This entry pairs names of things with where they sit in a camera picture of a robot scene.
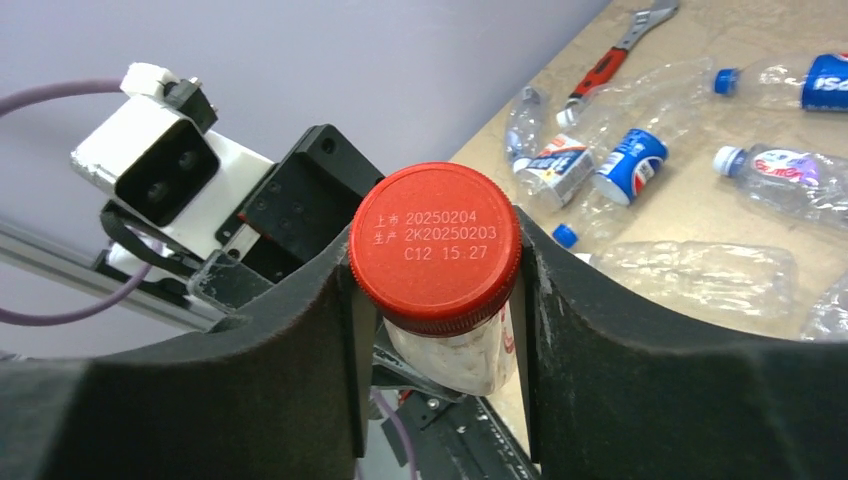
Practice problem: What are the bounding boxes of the clear bottle red logo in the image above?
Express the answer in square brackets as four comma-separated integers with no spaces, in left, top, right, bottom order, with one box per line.
[712,143,847,230]

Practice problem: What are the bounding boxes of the clear bottle blue-orange label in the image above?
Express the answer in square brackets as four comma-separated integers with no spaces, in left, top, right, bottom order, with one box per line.
[504,85,593,213]

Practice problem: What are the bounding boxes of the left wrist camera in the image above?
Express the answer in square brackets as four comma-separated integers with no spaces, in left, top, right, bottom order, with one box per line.
[71,63,274,259]

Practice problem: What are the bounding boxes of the Pepsi bottle at back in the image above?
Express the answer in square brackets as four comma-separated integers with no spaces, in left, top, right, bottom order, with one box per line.
[712,52,847,112]

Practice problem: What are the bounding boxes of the clear bottle light-blue cap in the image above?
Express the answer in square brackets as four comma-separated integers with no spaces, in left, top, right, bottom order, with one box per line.
[577,241,797,327]

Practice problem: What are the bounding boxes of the red cap clear bottle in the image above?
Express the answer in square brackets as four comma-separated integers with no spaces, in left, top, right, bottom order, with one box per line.
[348,162,522,396]

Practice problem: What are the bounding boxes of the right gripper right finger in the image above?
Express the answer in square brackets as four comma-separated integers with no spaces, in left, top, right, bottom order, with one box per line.
[515,213,847,479]

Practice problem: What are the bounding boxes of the red handled adjustable wrench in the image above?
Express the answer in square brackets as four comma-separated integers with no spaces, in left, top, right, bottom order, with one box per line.
[555,0,680,129]

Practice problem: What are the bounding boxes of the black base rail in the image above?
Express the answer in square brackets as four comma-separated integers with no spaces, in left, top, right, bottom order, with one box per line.
[394,391,541,480]

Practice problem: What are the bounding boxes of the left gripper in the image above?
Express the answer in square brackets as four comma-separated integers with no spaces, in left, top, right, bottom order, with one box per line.
[215,124,384,283]

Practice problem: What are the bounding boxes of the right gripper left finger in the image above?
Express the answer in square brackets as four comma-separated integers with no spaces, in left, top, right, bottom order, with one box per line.
[1,234,366,479]

